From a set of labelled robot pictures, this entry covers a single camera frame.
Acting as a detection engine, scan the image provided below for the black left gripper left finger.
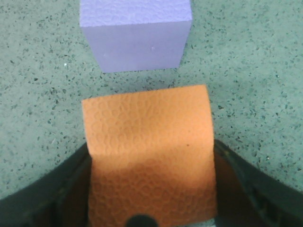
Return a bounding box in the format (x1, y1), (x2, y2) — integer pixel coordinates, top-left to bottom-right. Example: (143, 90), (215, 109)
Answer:
(0, 144), (91, 227)

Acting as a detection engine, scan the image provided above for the purple foam cube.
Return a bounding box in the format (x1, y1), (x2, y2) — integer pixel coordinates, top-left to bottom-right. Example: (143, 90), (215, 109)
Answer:
(80, 0), (192, 73)

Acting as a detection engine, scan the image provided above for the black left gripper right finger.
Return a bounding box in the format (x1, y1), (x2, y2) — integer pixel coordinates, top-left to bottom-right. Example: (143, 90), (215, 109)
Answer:
(214, 140), (303, 227)

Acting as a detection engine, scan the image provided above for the orange foam cube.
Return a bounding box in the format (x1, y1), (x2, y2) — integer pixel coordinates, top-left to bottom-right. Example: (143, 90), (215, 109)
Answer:
(82, 85), (217, 227)

